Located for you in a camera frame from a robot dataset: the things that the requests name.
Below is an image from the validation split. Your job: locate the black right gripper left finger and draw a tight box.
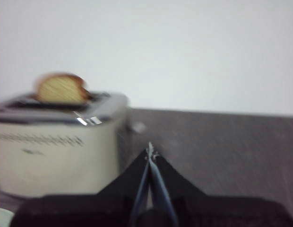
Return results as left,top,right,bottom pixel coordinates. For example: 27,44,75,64
10,148,151,227

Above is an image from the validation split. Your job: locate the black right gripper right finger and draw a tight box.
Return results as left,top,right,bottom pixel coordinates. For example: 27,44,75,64
150,152,293,227

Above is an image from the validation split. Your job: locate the pale green round plate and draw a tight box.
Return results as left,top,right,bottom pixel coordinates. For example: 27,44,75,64
0,207,15,227

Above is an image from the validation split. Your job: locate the cream toaster with chrome top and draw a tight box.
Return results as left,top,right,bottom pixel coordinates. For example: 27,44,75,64
0,91,147,198

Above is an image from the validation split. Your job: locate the bread slice with brown crust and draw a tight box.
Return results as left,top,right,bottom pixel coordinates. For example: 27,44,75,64
34,72,92,105

